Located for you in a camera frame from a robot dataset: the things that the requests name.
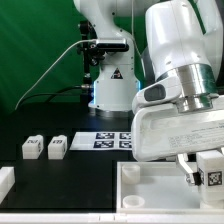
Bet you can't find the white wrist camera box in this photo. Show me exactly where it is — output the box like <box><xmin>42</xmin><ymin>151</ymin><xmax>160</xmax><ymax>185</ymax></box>
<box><xmin>132</xmin><ymin>76</ymin><xmax>182</xmax><ymax>114</ymax></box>

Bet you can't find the white square tabletop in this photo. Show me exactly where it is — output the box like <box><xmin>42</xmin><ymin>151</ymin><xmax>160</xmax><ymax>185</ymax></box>
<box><xmin>116</xmin><ymin>162</ymin><xmax>224</xmax><ymax>214</ymax></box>

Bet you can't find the white left obstacle bar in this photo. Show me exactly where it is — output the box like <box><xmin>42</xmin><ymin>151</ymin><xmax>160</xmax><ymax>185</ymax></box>
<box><xmin>0</xmin><ymin>167</ymin><xmax>15</xmax><ymax>204</ymax></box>

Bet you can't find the grey cable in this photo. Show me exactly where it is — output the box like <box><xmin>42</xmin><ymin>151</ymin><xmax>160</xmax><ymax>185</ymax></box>
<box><xmin>14</xmin><ymin>39</ymin><xmax>98</xmax><ymax>111</ymax></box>

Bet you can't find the white front obstacle bar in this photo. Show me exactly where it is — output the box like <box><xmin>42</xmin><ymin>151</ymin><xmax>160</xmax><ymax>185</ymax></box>
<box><xmin>0</xmin><ymin>213</ymin><xmax>224</xmax><ymax>224</ymax></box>

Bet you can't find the paper sheet with markers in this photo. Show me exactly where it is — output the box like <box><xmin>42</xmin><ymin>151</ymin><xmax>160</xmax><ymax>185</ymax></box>
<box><xmin>70</xmin><ymin>132</ymin><xmax>132</xmax><ymax>150</ymax></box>

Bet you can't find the white obstacle bar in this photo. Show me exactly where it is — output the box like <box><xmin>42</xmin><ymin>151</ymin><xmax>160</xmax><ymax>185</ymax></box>
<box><xmin>0</xmin><ymin>213</ymin><xmax>224</xmax><ymax>224</ymax></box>
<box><xmin>0</xmin><ymin>167</ymin><xmax>15</xmax><ymax>204</ymax></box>

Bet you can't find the black camera stand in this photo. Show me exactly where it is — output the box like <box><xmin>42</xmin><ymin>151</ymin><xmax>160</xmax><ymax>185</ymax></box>
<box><xmin>77</xmin><ymin>20</ymin><xmax>99</xmax><ymax>84</ymax></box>

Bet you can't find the black cable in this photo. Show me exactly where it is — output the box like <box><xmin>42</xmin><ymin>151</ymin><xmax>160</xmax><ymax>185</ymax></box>
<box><xmin>19</xmin><ymin>85</ymin><xmax>94</xmax><ymax>106</ymax></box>

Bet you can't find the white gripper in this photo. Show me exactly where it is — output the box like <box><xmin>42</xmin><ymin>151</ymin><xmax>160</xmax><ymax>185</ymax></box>
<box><xmin>131</xmin><ymin>105</ymin><xmax>224</xmax><ymax>186</ymax></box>

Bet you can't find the silver mounted camera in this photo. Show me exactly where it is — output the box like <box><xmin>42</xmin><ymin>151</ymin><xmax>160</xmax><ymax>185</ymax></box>
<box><xmin>96</xmin><ymin>38</ymin><xmax>129</xmax><ymax>52</ymax></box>

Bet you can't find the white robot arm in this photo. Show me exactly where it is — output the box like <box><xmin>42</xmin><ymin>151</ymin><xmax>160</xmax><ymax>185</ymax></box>
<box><xmin>73</xmin><ymin>0</ymin><xmax>224</xmax><ymax>161</ymax></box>

